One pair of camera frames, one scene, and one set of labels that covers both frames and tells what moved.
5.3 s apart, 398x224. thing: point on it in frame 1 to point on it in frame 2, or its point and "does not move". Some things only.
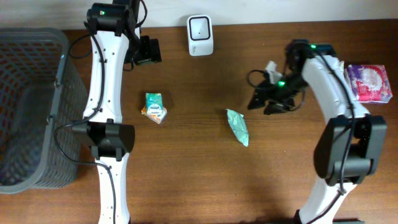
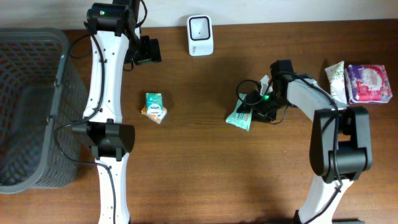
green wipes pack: x=239 y=125 to x=242 y=119
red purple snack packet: x=370 y=83 does not move
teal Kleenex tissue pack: x=154 y=103 does not move
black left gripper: x=151 y=50 does not move
